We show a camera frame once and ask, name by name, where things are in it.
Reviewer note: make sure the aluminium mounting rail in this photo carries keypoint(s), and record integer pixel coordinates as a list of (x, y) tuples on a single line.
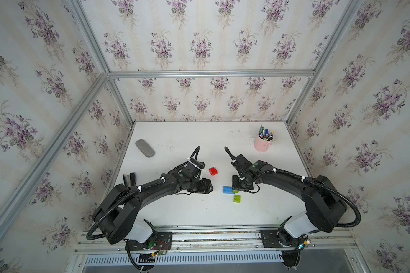
[(219, 238)]

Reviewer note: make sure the blue lego brick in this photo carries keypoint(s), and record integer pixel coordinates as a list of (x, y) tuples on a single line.
[(227, 190)]

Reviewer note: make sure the pink pen cup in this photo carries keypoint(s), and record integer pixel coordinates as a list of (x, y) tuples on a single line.
[(261, 143)]

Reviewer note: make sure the black stapler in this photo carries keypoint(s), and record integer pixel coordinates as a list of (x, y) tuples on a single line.
[(129, 180)]

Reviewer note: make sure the white vented cable duct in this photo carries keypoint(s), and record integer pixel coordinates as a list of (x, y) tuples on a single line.
[(205, 258)]

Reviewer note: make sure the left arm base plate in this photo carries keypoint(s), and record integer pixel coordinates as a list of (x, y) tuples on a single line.
[(159, 243)]

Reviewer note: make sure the red lego brick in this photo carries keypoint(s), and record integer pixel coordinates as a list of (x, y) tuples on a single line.
[(213, 171)]

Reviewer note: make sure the grey oval eraser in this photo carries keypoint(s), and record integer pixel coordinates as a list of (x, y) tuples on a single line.
[(145, 148)]

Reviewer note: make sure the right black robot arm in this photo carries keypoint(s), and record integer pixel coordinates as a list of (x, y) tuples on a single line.
[(325, 207)]

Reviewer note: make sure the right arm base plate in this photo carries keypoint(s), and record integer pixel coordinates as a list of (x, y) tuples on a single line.
[(281, 239)]

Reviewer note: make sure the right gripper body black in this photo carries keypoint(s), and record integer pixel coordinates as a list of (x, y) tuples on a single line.
[(240, 183)]

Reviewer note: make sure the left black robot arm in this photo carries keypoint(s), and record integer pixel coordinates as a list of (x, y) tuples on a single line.
[(115, 218)]

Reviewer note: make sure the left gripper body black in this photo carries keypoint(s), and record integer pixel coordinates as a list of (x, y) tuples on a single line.
[(200, 186)]

